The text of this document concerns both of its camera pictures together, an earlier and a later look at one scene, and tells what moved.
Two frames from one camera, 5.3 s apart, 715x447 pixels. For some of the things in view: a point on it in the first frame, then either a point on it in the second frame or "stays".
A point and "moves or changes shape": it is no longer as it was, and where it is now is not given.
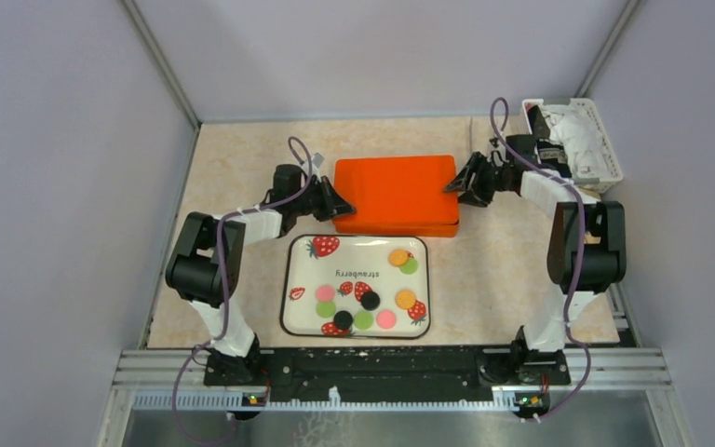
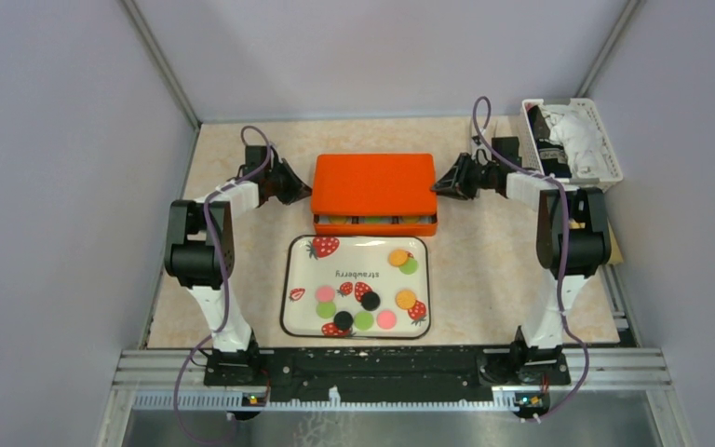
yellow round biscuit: x=397 y=257 stays
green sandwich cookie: x=326 y=308 stays
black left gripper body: x=318 y=200 -> x=284 y=184
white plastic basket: x=587 y=106 stays
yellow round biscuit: x=405 y=299 stays
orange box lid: x=397 y=190 moves or changes shape
